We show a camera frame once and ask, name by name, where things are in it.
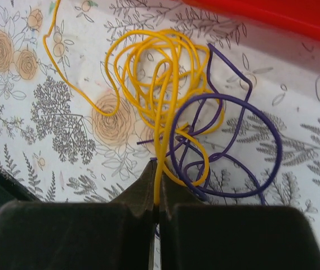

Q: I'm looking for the red bin right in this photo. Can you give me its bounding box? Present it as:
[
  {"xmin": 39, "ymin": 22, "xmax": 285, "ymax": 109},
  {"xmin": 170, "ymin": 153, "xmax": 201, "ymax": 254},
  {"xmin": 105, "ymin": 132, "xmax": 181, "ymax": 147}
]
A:
[{"xmin": 184, "ymin": 0, "xmax": 320, "ymax": 41}]

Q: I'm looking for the purple thin cable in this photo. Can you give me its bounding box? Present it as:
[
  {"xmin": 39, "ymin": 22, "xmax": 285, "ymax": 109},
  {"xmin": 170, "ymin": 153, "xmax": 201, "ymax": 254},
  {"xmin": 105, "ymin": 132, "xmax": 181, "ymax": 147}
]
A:
[{"xmin": 136, "ymin": 43, "xmax": 283, "ymax": 237}]

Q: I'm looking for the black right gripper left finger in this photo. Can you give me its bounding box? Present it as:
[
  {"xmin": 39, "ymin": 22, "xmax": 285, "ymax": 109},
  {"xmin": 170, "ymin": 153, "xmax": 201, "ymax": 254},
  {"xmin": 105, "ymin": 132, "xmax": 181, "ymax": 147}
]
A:
[{"xmin": 0, "ymin": 161, "xmax": 156, "ymax": 269}]

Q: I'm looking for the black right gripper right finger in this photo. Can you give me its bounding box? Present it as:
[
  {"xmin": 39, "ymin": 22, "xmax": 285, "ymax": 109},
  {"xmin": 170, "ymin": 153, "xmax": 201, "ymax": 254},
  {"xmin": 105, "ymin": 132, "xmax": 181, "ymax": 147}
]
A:
[{"xmin": 159, "ymin": 177, "xmax": 320, "ymax": 269}]

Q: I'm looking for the yellow cable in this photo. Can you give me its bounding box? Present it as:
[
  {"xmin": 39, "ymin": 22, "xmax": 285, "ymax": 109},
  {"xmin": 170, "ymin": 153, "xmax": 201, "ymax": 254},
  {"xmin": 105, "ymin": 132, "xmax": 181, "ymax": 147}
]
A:
[{"xmin": 43, "ymin": 0, "xmax": 224, "ymax": 205}]

